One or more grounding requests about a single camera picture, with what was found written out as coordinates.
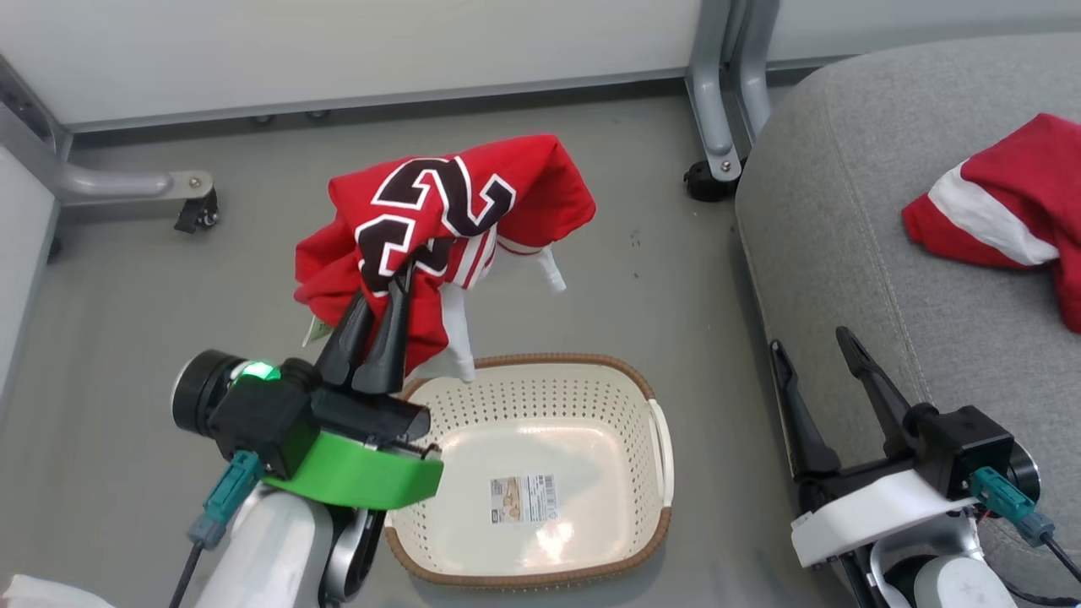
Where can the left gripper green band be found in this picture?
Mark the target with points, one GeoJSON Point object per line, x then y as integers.
{"type": "Point", "coordinates": [363, 481]}

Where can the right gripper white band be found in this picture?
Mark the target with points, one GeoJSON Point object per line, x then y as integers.
{"type": "Point", "coordinates": [870, 511]}

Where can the red jersey with black number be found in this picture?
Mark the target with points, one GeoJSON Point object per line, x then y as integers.
{"type": "Point", "coordinates": [540, 181]}

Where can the red garment with white stripe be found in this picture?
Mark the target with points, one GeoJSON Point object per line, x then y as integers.
{"type": "Point", "coordinates": [1013, 186]}

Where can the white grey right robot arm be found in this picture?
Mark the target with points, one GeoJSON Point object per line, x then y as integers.
{"type": "Point", "coordinates": [954, 591]}

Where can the grey fabric sofa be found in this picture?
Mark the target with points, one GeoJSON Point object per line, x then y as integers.
{"type": "Point", "coordinates": [844, 219]}

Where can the cream perforated laundry basket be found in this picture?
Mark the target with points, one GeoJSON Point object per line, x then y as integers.
{"type": "Point", "coordinates": [540, 414]}

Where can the paper label sticker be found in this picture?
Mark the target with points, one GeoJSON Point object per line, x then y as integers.
{"type": "Point", "coordinates": [524, 498]}

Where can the black caster wheel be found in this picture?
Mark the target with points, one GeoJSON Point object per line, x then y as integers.
{"type": "Point", "coordinates": [703, 181]}
{"type": "Point", "coordinates": [198, 213]}

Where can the grey partition foot with plate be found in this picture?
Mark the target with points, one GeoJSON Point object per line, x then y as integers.
{"type": "Point", "coordinates": [110, 181]}

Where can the white robot body shell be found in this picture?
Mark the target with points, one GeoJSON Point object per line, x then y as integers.
{"type": "Point", "coordinates": [46, 593]}

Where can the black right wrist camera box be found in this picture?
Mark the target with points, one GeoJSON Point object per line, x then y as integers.
{"type": "Point", "coordinates": [963, 447]}

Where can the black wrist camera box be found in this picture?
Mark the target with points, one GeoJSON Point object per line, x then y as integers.
{"type": "Point", "coordinates": [262, 422]}
{"type": "Point", "coordinates": [963, 447]}

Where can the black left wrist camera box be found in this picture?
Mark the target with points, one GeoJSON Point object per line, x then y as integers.
{"type": "Point", "coordinates": [262, 422]}

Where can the grey partition bottom rail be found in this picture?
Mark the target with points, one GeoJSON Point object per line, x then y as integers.
{"type": "Point", "coordinates": [380, 94]}

